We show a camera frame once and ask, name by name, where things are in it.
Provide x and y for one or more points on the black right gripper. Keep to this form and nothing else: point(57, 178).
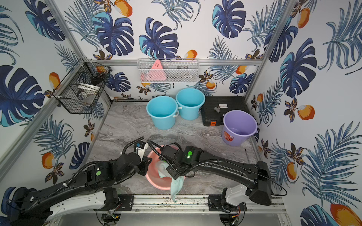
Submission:
point(175, 175)

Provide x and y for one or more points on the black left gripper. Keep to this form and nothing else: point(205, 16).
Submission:
point(145, 166)

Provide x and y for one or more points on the pink plastic bucket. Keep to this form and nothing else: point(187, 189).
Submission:
point(157, 173)

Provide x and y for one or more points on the light teal cloth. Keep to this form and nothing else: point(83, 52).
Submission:
point(176, 184)

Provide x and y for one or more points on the purple plastic bucket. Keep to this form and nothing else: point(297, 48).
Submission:
point(238, 126)

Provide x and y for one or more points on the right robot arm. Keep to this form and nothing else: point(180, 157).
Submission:
point(254, 180)

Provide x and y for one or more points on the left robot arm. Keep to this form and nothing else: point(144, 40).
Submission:
point(31, 207)

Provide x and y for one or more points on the teal plastic bucket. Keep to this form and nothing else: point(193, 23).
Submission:
point(163, 111)

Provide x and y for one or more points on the teal bucket with label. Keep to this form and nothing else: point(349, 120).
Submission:
point(190, 101)

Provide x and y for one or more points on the black tool case orange latches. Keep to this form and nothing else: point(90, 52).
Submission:
point(227, 103)

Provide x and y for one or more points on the silver metal pipe fitting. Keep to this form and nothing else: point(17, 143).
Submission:
point(217, 109)

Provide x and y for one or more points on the pink triangle item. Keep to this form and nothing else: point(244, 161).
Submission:
point(156, 73)

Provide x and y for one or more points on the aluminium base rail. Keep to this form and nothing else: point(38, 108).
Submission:
point(187, 204)

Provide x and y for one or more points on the clear wall shelf basket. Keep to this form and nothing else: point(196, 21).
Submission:
point(178, 70)

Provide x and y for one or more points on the black wire basket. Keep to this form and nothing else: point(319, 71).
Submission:
point(86, 82)

